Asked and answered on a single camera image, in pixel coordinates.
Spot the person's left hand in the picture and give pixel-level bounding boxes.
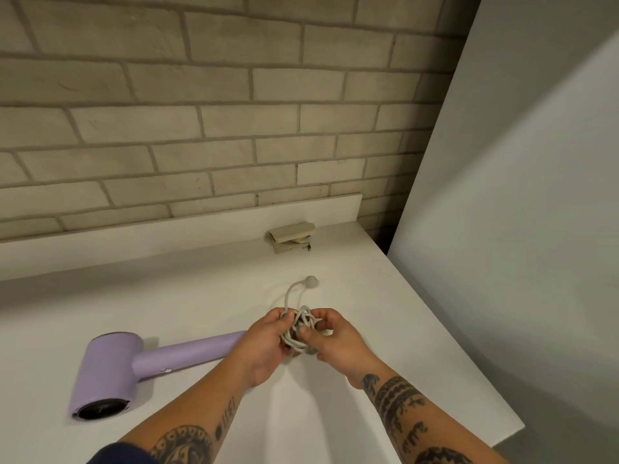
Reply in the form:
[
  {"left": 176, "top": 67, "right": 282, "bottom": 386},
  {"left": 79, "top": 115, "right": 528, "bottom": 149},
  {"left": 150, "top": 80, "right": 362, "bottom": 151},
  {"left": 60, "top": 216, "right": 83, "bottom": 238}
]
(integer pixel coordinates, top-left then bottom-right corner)
[{"left": 235, "top": 307, "right": 297, "bottom": 388}]

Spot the person's right hand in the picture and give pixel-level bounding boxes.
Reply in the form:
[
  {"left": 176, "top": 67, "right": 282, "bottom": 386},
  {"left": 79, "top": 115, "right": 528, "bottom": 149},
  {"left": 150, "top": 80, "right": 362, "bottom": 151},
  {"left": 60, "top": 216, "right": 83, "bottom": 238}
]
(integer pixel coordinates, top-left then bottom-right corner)
[{"left": 293, "top": 308, "right": 384, "bottom": 390}]

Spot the grey power cable with plug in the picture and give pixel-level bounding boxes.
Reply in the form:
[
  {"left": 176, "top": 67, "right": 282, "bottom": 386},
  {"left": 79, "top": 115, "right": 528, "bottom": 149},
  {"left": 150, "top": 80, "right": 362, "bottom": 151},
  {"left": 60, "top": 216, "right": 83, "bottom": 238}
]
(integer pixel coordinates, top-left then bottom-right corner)
[{"left": 280, "top": 275, "right": 334, "bottom": 356}]

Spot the person's left forearm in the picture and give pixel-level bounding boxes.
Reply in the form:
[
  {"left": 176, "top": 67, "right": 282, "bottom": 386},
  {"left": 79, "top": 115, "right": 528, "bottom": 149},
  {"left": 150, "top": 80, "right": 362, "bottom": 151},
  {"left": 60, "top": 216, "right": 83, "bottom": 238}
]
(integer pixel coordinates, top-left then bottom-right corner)
[{"left": 116, "top": 353, "right": 264, "bottom": 464}]

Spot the person's right forearm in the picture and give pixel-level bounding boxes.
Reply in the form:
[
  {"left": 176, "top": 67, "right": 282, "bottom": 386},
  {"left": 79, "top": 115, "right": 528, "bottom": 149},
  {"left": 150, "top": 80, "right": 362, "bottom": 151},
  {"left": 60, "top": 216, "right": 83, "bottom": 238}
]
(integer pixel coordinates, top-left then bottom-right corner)
[{"left": 346, "top": 360, "right": 511, "bottom": 464}]

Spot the lilac hair dryer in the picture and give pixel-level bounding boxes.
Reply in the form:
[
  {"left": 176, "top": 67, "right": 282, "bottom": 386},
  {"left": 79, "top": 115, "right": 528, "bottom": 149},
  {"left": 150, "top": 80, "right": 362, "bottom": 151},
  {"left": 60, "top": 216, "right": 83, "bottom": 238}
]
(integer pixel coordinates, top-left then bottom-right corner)
[{"left": 70, "top": 330, "right": 249, "bottom": 422}]

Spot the large white panel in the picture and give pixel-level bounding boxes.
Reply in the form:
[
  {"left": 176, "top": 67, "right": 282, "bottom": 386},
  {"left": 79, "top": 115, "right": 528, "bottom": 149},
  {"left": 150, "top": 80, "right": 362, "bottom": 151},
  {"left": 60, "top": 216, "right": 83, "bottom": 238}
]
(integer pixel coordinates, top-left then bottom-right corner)
[{"left": 386, "top": 0, "right": 619, "bottom": 464}]

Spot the dark blue sleeve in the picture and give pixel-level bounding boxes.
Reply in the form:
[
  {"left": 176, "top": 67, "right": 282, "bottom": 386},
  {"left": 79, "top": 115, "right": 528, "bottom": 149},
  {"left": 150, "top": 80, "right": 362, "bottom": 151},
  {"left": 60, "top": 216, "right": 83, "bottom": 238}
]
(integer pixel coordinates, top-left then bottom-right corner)
[{"left": 86, "top": 441, "right": 152, "bottom": 464}]

